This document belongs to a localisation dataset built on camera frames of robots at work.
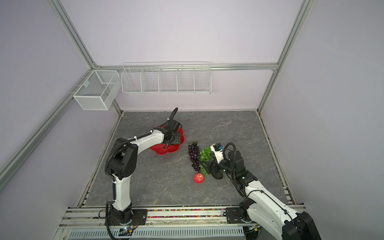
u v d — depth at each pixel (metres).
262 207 0.51
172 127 0.80
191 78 1.04
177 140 0.91
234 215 0.73
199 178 0.82
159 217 0.75
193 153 0.94
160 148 0.98
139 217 0.74
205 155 0.89
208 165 0.70
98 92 0.94
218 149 0.68
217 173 0.91
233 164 0.60
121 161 0.53
